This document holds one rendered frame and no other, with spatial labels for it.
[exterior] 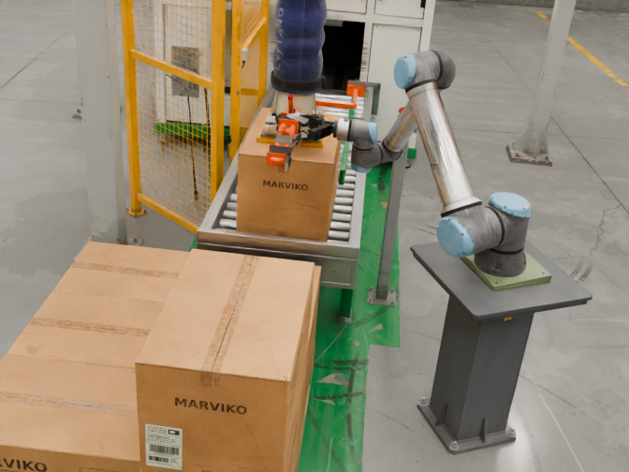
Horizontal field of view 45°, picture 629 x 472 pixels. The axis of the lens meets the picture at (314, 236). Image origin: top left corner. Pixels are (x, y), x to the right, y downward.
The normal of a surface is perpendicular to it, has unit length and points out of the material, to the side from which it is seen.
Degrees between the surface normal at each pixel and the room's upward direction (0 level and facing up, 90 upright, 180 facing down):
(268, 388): 90
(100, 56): 89
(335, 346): 0
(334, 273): 90
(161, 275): 0
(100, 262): 0
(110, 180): 90
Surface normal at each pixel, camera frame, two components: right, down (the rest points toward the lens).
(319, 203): -0.10, 0.47
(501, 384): 0.34, 0.47
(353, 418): 0.07, -0.88
